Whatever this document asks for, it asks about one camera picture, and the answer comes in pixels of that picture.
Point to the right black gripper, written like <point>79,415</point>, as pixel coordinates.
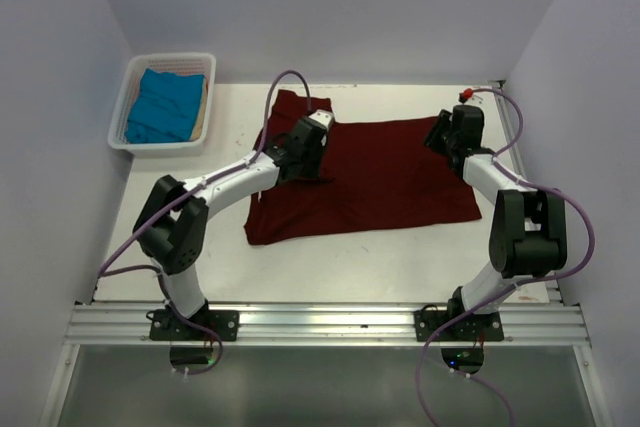
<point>432,137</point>

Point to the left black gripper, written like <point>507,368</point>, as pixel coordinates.
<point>313,172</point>

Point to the dark red t shirt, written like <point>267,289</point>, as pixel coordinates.
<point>374,176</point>

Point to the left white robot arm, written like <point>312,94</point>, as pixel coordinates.
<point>171,227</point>

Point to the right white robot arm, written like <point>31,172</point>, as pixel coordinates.
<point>527,238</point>

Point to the blue t shirt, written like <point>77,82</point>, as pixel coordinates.
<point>169,108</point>

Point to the white plastic basket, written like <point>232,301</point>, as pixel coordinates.
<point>178,63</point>

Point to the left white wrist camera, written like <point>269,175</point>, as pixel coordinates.
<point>323,118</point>

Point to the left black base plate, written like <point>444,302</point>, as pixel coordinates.
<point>165,326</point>

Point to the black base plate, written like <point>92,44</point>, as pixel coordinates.
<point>165,326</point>
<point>430,324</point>

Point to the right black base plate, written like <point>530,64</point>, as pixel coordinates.
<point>430,324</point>

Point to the aluminium mounting rail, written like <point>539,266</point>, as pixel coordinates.
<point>332,324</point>

